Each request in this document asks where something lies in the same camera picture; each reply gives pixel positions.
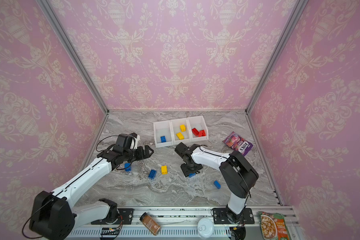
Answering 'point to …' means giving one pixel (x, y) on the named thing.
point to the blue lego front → (217, 184)
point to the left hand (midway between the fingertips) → (148, 153)
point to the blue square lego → (163, 139)
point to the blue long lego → (152, 174)
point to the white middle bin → (180, 131)
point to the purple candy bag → (235, 141)
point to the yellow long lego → (180, 136)
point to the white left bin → (163, 134)
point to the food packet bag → (273, 226)
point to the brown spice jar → (150, 223)
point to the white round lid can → (205, 227)
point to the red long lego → (195, 131)
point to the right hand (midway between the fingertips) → (191, 170)
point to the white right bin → (197, 129)
